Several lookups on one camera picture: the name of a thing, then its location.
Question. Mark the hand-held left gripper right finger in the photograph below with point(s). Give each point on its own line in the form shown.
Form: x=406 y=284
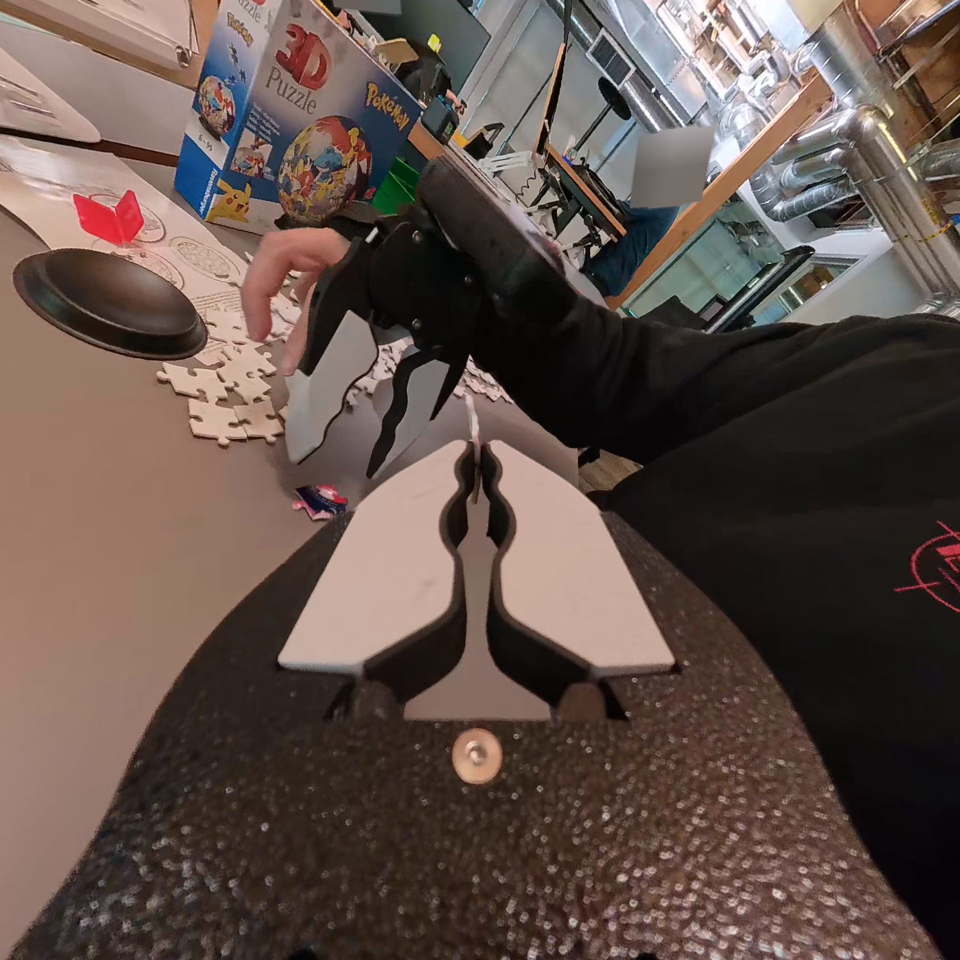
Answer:
x=577 y=592

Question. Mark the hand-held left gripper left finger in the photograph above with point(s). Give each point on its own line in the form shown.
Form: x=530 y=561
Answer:
x=375 y=592

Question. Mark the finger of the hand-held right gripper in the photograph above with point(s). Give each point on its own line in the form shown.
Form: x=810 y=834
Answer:
x=416 y=409
x=326 y=390

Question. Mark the joined puzzle pieces strip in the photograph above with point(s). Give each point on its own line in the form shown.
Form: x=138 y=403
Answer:
x=474 y=431

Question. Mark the pile of white puzzle pieces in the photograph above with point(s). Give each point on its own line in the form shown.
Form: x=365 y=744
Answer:
x=225 y=390

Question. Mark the person's right forearm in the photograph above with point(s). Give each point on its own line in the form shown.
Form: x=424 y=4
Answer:
x=570 y=375

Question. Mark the pink and blue puzzle piece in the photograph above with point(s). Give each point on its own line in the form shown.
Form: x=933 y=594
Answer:
x=322 y=501

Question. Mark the blue puzzle box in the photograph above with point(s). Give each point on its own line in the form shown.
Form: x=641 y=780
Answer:
x=315 y=97

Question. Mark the person's right hand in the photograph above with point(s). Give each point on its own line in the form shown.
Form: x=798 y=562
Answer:
x=289 y=255

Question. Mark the green plastic bins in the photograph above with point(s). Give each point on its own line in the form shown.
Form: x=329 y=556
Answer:
x=397 y=187

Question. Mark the black round stand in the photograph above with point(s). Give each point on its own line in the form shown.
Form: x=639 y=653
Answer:
x=105 y=300

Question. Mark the person's black sweater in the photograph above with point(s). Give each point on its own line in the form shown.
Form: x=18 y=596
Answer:
x=825 y=487

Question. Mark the red clear plastic piece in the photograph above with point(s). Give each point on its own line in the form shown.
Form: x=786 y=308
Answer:
x=101 y=217

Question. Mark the white paper with circle drawings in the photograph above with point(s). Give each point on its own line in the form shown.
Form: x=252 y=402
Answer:
x=45 y=187

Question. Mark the white rounded board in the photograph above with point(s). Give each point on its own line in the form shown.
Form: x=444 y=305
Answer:
x=37 y=105

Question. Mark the printed instruction sheet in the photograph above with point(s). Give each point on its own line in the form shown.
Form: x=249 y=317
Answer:
x=112 y=19

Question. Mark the silver elbow duct pipes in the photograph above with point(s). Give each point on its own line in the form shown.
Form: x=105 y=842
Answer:
x=885 y=150

